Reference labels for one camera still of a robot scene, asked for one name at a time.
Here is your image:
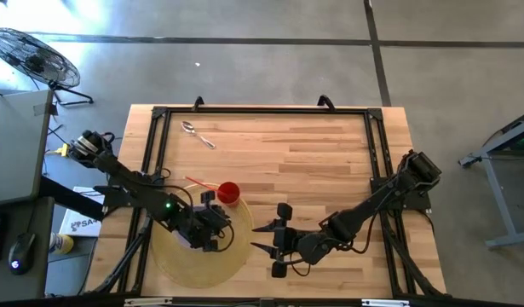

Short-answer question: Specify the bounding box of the red plastic cup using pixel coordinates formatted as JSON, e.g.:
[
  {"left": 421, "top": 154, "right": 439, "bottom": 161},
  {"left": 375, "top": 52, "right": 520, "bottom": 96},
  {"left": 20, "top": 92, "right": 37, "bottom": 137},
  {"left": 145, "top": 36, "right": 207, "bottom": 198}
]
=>
[{"left": 216, "top": 181, "right": 242, "bottom": 208}]

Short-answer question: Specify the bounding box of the silver metal spoon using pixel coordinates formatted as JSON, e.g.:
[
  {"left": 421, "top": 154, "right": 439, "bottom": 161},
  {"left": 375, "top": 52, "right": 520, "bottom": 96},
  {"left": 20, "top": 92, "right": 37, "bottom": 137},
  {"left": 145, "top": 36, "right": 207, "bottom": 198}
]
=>
[{"left": 181, "top": 120, "right": 217, "bottom": 151}]

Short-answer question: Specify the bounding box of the red drinking straw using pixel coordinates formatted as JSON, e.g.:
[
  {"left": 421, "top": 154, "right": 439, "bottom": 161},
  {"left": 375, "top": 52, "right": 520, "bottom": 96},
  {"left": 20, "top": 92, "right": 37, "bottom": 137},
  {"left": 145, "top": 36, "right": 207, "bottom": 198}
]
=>
[{"left": 184, "top": 175, "right": 222, "bottom": 194}]

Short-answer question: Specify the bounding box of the white printed cardboard box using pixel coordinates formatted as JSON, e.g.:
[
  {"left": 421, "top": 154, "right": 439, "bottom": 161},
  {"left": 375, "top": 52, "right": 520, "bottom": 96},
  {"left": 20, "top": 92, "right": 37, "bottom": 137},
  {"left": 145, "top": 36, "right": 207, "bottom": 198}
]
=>
[{"left": 58, "top": 185, "right": 107, "bottom": 238}]

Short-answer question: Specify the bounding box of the round woven straw placemat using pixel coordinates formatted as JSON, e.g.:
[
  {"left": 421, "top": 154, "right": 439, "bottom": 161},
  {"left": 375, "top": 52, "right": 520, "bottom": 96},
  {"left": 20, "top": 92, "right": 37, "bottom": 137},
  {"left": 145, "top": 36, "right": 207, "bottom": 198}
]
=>
[{"left": 150, "top": 182, "right": 256, "bottom": 289}]

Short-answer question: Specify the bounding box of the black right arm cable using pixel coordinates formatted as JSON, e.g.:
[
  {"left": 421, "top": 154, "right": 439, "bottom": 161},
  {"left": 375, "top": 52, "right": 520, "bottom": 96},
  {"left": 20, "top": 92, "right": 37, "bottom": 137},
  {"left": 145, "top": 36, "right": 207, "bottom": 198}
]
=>
[{"left": 286, "top": 211, "right": 384, "bottom": 278}]

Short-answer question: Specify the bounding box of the black floor fan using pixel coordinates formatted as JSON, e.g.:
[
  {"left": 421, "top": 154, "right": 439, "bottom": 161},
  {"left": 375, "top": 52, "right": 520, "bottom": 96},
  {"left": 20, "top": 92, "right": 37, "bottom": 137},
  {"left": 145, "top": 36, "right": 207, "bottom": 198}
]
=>
[{"left": 0, "top": 26, "right": 95, "bottom": 107}]

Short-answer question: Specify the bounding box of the black computer mouse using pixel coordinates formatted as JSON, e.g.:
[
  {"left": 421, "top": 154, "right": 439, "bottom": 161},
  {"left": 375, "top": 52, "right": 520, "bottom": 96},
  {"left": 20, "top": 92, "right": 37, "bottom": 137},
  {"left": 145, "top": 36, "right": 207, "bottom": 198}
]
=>
[{"left": 7, "top": 231, "right": 37, "bottom": 276}]

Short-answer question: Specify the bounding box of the black aluminium table frame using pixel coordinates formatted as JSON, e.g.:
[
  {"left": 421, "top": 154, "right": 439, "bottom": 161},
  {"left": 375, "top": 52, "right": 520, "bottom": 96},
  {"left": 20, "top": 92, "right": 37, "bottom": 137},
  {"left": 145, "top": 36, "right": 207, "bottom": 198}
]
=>
[{"left": 84, "top": 104, "right": 449, "bottom": 300}]

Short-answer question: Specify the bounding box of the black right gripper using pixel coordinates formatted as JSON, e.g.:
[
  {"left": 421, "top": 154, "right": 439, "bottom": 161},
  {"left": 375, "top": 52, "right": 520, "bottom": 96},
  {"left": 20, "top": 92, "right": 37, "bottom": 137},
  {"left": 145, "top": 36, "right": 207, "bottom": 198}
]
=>
[{"left": 249, "top": 202, "right": 331, "bottom": 279}]

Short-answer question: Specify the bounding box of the yellow and white can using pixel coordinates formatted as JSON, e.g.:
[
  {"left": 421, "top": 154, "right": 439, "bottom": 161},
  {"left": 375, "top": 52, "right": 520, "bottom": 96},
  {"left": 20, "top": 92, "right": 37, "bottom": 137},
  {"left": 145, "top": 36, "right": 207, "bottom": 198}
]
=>
[{"left": 48, "top": 231, "right": 76, "bottom": 256}]

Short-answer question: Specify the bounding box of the grey metal table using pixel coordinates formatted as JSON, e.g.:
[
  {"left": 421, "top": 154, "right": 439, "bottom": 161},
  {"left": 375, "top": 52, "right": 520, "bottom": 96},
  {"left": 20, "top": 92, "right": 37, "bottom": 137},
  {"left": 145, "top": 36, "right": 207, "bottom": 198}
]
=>
[{"left": 458, "top": 107, "right": 524, "bottom": 249}]

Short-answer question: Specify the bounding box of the grey desk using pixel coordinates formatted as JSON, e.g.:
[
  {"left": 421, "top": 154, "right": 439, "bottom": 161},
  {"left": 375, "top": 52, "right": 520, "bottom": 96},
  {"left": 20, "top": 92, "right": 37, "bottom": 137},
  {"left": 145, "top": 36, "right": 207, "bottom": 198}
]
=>
[{"left": 0, "top": 90, "right": 55, "bottom": 208}]

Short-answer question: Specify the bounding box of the white bracket strip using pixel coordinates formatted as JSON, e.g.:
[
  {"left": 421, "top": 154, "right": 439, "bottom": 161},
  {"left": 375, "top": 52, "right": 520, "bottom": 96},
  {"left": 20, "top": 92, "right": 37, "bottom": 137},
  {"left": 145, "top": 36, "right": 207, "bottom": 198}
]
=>
[
  {"left": 124, "top": 298, "right": 174, "bottom": 307},
  {"left": 360, "top": 298, "right": 411, "bottom": 307}
]

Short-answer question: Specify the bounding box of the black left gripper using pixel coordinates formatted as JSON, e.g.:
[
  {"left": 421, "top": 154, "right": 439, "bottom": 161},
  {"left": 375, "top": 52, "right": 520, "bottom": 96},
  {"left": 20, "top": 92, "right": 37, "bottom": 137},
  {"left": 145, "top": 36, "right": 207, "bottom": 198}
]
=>
[{"left": 176, "top": 189, "right": 234, "bottom": 253}]

